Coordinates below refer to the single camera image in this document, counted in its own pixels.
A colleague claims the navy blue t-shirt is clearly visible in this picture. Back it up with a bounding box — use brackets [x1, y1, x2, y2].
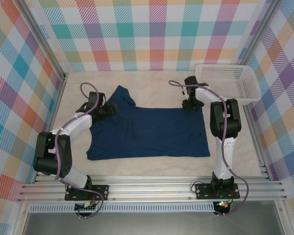
[86, 85, 211, 161]

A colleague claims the white perforated plastic basket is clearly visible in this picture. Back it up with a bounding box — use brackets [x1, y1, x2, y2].
[195, 63, 262, 106]

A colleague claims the small circuit board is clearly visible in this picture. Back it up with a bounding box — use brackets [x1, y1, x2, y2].
[74, 201, 98, 212]
[215, 200, 232, 212]

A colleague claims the grey sheet metal panel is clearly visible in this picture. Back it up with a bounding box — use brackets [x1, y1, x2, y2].
[22, 211, 285, 235]

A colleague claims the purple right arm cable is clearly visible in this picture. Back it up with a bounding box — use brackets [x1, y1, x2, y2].
[168, 80, 250, 217]

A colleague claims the aluminium frame post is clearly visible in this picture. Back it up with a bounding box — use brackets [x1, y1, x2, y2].
[16, 0, 71, 81]
[236, 0, 284, 74]

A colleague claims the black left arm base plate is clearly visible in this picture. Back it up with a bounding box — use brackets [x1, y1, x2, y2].
[65, 185, 110, 202]

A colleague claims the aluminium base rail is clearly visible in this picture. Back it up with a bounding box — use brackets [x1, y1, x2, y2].
[17, 175, 288, 203]

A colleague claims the white slotted cable duct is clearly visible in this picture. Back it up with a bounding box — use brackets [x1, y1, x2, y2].
[29, 202, 215, 213]

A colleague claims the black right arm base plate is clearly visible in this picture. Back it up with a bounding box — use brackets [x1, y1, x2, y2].
[195, 183, 241, 200]

